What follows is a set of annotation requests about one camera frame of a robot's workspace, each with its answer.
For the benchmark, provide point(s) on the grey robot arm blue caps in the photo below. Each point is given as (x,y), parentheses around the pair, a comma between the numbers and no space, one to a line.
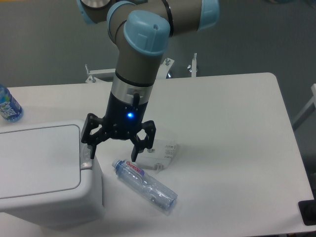
(140,29)

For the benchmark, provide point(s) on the crumpled white paper packet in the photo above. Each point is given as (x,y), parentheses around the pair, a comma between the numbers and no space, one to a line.
(159,157)

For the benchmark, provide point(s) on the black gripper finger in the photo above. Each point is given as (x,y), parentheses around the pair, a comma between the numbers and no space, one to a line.
(139,144)
(95,131)

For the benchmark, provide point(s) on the black clamp at table edge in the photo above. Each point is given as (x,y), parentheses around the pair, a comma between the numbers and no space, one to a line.
(308,211)

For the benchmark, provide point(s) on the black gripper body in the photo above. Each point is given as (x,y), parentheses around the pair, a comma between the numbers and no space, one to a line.
(124,119)

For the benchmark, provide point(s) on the white frame at right edge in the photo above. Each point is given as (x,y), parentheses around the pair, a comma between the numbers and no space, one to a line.
(306,111)

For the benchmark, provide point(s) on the blue labelled water bottle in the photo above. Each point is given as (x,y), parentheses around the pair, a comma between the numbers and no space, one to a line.
(10,109)

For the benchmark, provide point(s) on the white plastic trash can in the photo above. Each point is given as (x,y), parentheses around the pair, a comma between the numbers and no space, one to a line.
(47,176)

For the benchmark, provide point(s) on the clear empty water bottle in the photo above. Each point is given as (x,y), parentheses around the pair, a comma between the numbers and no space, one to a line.
(144,184)

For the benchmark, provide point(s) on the white metal base frame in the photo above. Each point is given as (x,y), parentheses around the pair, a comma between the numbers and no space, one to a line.
(164,71)

